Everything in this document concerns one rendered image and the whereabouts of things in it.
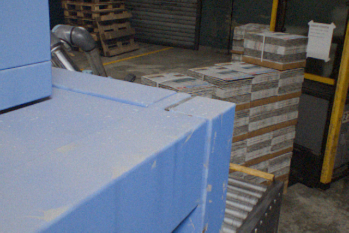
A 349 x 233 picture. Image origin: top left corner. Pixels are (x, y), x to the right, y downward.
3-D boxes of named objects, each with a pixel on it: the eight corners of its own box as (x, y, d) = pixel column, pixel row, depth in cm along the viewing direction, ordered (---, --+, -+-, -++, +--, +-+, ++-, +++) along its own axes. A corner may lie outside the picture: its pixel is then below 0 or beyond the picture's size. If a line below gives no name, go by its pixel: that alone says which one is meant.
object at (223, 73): (187, 70, 291) (187, 68, 291) (216, 66, 309) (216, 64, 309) (225, 82, 265) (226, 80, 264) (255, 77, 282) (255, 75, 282)
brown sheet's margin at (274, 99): (212, 94, 318) (212, 88, 316) (238, 89, 335) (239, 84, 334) (250, 107, 290) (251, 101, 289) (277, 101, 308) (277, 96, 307)
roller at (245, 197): (167, 177, 203) (167, 168, 201) (262, 207, 182) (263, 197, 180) (161, 181, 199) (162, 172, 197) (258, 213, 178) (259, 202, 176)
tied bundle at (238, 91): (182, 101, 299) (184, 69, 292) (211, 95, 318) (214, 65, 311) (220, 115, 272) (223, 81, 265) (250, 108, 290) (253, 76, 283)
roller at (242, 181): (179, 168, 214) (180, 159, 212) (270, 195, 193) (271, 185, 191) (174, 171, 209) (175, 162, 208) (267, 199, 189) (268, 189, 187)
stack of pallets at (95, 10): (97, 42, 1015) (97, -14, 976) (131, 47, 979) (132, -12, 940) (61, 49, 899) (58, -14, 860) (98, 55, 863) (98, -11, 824)
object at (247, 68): (212, 65, 312) (213, 64, 311) (239, 61, 329) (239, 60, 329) (251, 75, 285) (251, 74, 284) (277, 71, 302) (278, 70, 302)
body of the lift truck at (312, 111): (264, 159, 415) (274, 79, 391) (297, 147, 449) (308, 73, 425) (329, 187, 364) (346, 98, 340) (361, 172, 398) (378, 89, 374)
